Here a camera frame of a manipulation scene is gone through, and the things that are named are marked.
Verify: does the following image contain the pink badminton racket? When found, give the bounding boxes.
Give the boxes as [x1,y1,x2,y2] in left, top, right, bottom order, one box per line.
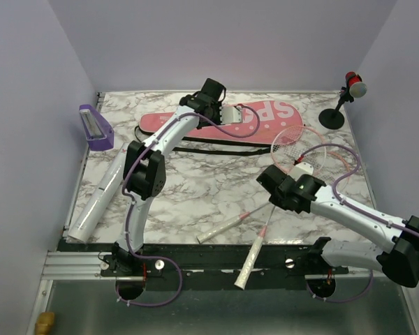
[196,147,352,244]
[234,126,324,290]

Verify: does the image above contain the pink racket cover bag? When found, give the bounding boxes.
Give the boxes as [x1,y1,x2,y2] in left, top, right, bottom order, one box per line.
[139,100,305,144]

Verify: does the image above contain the grey shuttlecock tube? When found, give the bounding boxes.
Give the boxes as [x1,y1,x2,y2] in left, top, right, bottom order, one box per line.
[67,142,128,243]

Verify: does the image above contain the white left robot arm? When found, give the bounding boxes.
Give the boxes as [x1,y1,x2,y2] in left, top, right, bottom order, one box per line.
[117,78,226,276]

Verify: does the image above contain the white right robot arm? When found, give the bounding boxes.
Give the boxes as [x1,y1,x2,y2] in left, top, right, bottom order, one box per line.
[256,163,419,288]

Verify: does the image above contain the black microphone stand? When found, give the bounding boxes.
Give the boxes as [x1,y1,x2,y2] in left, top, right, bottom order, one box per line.
[318,87,351,130]

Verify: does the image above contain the purple metronome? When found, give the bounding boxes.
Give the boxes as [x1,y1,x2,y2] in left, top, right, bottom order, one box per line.
[79,105,115,151]

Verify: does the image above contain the red grey microphone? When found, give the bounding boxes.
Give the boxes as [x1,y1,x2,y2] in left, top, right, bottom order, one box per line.
[345,71,367,98]

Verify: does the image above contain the brass fitting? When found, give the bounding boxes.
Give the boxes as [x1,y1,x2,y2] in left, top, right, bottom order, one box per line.
[34,312,55,335]

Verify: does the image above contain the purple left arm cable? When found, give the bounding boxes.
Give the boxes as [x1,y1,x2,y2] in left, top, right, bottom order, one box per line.
[120,104,261,308]

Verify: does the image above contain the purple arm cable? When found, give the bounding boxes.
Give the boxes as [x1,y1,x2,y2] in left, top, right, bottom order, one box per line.
[120,104,261,308]
[295,143,419,304]

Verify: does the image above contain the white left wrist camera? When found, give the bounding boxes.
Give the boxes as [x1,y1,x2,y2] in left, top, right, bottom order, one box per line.
[221,106,243,125]

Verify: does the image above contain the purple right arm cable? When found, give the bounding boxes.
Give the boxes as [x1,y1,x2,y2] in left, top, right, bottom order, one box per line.
[295,143,419,304]

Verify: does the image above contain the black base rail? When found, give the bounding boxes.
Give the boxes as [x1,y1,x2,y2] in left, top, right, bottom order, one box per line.
[101,243,348,291]

